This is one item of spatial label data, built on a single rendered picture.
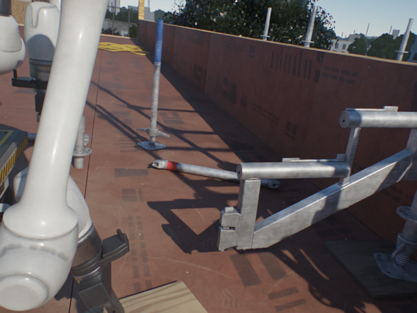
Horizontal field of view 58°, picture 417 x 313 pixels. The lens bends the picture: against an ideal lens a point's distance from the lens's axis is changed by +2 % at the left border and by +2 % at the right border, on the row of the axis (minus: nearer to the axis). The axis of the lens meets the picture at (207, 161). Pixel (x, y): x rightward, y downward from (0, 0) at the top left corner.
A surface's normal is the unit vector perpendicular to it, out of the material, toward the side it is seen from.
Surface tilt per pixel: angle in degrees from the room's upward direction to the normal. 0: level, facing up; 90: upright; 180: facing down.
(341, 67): 90
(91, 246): 73
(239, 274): 0
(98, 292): 90
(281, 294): 0
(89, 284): 25
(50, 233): 44
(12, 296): 101
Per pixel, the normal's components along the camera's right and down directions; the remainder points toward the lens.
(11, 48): 0.96, 0.27
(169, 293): 0.12, -0.94
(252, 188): 0.25, 0.36
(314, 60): -0.96, -0.03
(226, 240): 0.04, 0.35
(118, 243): -0.30, -0.86
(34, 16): -0.11, 0.10
